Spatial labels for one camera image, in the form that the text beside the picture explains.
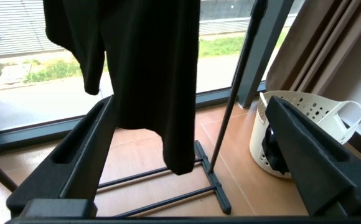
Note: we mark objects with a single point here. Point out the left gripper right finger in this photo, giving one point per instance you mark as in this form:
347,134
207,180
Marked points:
317,161

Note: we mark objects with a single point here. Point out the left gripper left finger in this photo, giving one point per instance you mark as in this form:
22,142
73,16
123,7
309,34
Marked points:
74,161

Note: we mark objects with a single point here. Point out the black garment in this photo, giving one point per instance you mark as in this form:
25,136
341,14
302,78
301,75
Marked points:
149,68

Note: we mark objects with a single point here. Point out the white laundry basket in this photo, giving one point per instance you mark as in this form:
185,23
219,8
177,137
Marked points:
317,109

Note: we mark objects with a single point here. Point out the black clothes rack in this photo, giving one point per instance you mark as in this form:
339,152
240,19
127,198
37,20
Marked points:
231,102

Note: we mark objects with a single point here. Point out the brown curtain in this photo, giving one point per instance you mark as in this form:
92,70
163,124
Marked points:
317,40

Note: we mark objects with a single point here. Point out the window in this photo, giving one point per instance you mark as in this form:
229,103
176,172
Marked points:
270,46

